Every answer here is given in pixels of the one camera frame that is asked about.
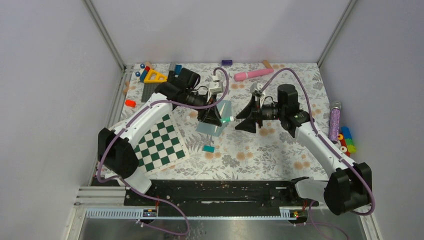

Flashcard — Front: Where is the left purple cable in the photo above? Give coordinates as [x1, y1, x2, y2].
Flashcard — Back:
[96, 67, 230, 237]

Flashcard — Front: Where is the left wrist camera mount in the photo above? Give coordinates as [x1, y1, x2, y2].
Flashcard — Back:
[207, 75, 224, 98]

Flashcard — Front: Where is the small teal block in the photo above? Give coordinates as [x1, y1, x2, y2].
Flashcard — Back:
[202, 145, 215, 153]

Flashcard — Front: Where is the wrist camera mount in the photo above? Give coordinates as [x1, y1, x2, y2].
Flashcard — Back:
[207, 75, 224, 98]
[250, 82, 266, 100]

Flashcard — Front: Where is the floral table mat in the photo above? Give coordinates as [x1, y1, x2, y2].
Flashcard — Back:
[124, 62, 354, 181]

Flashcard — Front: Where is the pink cylinder marker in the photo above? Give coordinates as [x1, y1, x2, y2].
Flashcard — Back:
[233, 68, 274, 82]

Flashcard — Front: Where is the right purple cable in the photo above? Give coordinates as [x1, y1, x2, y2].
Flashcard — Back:
[259, 67, 376, 240]

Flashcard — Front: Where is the grey lego baseplate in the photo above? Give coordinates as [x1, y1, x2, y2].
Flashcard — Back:
[138, 62, 168, 103]

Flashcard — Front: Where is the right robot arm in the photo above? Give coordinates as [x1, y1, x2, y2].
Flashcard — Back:
[235, 83, 375, 215]

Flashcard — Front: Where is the colourful stacked brick toy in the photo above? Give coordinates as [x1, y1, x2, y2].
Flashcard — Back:
[337, 126, 357, 157]

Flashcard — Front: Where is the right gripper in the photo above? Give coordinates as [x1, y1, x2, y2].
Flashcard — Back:
[235, 94, 285, 134]

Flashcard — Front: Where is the purple cable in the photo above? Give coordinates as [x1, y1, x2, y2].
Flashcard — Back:
[96, 67, 230, 237]
[259, 67, 376, 240]

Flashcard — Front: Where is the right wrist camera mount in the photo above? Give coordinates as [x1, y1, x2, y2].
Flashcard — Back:
[250, 82, 266, 100]

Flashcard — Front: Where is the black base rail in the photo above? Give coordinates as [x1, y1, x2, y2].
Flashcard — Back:
[124, 178, 321, 218]

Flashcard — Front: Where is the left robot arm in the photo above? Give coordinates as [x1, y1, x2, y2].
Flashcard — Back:
[97, 67, 230, 206]

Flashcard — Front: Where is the green white glue stick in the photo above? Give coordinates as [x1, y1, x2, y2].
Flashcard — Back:
[221, 116, 235, 124]

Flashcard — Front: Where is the purple glitter tube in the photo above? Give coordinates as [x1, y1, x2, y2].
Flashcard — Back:
[328, 101, 342, 143]

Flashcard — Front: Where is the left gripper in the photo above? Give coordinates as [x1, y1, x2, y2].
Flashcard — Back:
[185, 90, 223, 127]

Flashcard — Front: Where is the yellow triangle toy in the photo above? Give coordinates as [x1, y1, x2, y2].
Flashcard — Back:
[143, 69, 168, 84]

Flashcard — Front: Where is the small red block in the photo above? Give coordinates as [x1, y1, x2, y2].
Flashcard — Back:
[124, 99, 137, 108]

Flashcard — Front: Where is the wooden block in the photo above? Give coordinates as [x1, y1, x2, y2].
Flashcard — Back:
[262, 60, 273, 69]

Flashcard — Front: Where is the blue lego brick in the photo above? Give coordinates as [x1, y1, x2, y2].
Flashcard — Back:
[174, 64, 183, 75]

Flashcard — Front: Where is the purple small brick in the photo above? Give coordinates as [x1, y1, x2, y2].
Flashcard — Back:
[221, 59, 233, 66]

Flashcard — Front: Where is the green white checkerboard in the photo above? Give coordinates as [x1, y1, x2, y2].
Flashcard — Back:
[134, 113, 190, 176]

